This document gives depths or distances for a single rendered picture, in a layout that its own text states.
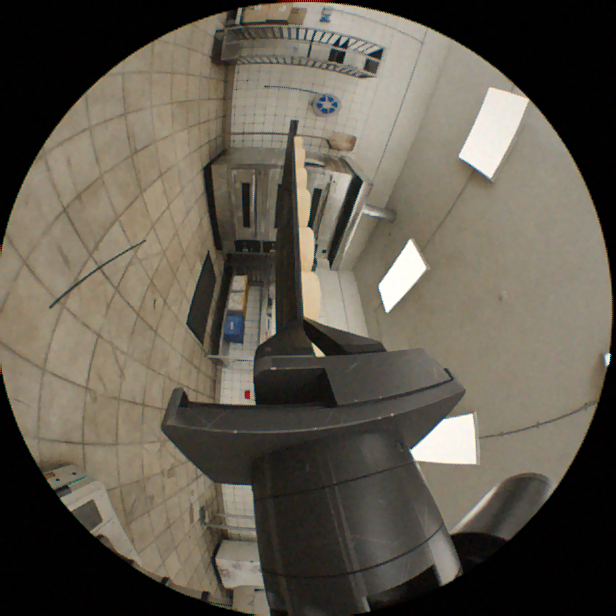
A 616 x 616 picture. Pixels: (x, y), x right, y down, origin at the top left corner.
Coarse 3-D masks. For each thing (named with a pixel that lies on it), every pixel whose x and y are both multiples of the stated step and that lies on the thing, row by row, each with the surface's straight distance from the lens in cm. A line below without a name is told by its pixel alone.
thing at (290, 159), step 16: (288, 144) 36; (288, 160) 31; (288, 176) 27; (288, 192) 24; (288, 208) 22; (288, 224) 21; (288, 240) 20; (288, 256) 19; (288, 272) 18; (288, 288) 18; (288, 304) 18
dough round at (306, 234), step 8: (304, 232) 19; (312, 232) 20; (304, 240) 18; (312, 240) 19; (304, 248) 18; (312, 248) 19; (304, 256) 18; (312, 256) 19; (304, 264) 19; (312, 264) 19
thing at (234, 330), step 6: (228, 318) 331; (234, 318) 328; (240, 318) 325; (228, 324) 326; (234, 324) 323; (240, 324) 320; (228, 330) 321; (234, 330) 319; (240, 330) 317; (228, 336) 331; (234, 336) 325; (240, 336) 320; (234, 342) 354; (240, 342) 347
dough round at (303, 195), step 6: (300, 192) 23; (306, 192) 23; (300, 198) 22; (306, 198) 22; (300, 204) 22; (306, 204) 22; (300, 210) 22; (306, 210) 22; (300, 216) 22; (306, 216) 22; (300, 222) 22; (306, 222) 23
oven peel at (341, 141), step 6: (336, 132) 338; (324, 138) 334; (330, 138) 338; (336, 138) 340; (342, 138) 343; (348, 138) 347; (354, 138) 351; (336, 144) 343; (342, 144) 346; (348, 144) 350; (354, 144) 354; (348, 150) 353
